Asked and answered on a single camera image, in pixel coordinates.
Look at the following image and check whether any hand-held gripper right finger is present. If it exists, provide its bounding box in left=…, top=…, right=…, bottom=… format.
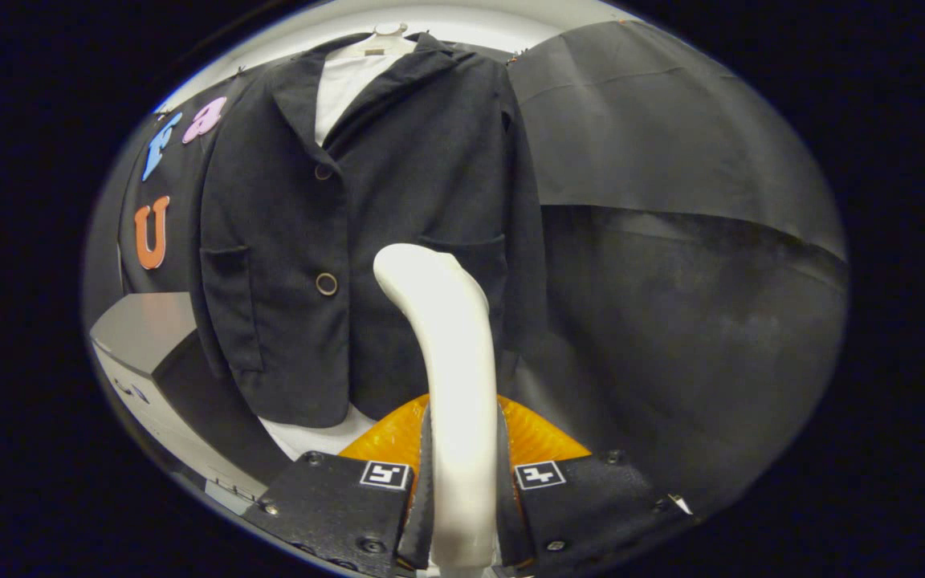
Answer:
left=497, top=393, right=692, bottom=572

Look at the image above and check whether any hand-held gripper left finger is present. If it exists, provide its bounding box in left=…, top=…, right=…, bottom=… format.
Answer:
left=242, top=393, right=438, bottom=578

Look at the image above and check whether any white garment steamer nozzle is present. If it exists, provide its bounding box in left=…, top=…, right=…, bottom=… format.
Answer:
left=373, top=243, right=499, bottom=569

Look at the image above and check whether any black suit jacket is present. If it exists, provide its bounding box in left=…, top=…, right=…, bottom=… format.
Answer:
left=189, top=31, right=552, bottom=429

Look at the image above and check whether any white shirt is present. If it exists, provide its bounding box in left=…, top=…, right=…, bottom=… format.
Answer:
left=258, top=55, right=403, bottom=460

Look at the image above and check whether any black backdrop cloth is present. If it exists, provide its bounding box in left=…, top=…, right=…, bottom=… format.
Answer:
left=81, top=20, right=850, bottom=515

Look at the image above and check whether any grey cabinet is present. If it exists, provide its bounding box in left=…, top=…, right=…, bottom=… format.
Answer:
left=89, top=291, right=291, bottom=515

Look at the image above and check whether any white plastic hanger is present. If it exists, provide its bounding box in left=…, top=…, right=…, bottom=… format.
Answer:
left=326, top=22, right=419, bottom=61

